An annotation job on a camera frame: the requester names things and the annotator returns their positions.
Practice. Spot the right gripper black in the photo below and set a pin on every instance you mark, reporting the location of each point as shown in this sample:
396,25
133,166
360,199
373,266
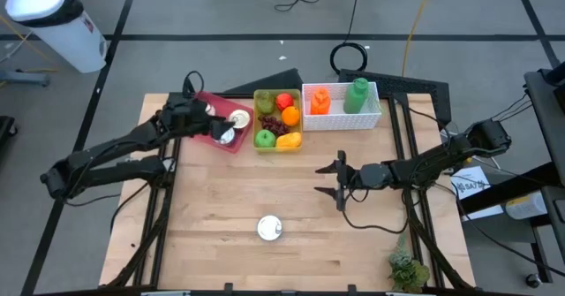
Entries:
355,176

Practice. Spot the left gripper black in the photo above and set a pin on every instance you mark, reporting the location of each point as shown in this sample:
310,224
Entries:
185,115

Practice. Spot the green label tuna can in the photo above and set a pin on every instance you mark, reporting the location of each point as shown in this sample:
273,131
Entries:
269,228
229,139

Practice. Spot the pink and blue label can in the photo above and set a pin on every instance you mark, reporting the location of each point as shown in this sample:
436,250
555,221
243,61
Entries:
241,119
211,109

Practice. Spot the green apple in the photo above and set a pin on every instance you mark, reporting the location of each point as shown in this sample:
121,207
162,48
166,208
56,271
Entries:
265,138

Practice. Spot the green pear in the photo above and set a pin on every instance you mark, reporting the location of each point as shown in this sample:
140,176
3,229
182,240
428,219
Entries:
265,103

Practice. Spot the bunch of dark red grapes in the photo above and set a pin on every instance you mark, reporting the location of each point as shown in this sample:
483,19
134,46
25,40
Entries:
273,126

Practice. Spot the yellow mango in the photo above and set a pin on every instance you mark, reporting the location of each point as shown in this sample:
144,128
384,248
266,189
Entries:
289,140

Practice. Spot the red apple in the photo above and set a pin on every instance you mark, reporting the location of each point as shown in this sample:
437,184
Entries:
284,102

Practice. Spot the orange fruit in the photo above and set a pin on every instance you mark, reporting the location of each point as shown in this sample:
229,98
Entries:
291,116

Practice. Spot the orange-red plastic squeeze bottle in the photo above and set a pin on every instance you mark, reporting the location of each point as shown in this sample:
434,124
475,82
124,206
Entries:
320,101

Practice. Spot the green plastic squeeze bottle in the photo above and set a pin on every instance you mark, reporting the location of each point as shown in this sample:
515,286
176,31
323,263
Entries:
355,97

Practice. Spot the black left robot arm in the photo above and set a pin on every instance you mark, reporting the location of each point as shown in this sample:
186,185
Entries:
110,146

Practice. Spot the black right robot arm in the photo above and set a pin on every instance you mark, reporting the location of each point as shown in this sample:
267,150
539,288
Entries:
441,159

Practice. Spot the red plastic tray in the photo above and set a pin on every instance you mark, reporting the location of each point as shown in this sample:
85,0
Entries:
227,103

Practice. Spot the yellow plastic bin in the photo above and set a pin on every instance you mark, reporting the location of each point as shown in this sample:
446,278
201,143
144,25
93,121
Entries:
255,121

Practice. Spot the white perforated plastic basket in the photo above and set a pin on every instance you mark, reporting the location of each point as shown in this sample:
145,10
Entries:
340,119

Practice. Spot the small black floor mat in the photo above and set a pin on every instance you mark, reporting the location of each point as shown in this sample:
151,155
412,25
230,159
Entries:
278,81

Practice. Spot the green artificial succulent plant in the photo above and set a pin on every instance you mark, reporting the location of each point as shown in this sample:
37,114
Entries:
408,274

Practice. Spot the white paper sign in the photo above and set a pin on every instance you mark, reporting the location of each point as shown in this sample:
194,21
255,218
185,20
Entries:
474,185

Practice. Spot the white trash can black bag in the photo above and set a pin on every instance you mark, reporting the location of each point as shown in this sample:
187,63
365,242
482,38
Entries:
66,40

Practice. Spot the white bottle yellow label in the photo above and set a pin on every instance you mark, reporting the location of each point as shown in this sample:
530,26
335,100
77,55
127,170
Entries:
525,205

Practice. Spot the grey stand leg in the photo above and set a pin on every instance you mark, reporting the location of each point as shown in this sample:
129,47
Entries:
26,78

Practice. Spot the black chair base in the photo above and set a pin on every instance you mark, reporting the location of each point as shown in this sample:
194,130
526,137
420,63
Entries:
6,126

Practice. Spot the black caster wheel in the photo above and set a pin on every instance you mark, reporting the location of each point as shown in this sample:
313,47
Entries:
533,281

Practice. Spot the black equipment cart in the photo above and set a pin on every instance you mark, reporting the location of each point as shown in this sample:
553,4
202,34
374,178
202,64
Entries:
547,110

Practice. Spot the black metal table frame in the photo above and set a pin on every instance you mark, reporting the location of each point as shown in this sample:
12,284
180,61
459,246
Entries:
399,106

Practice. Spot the black camera clamp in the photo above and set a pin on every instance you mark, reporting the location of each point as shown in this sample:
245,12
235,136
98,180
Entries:
351,290
228,289

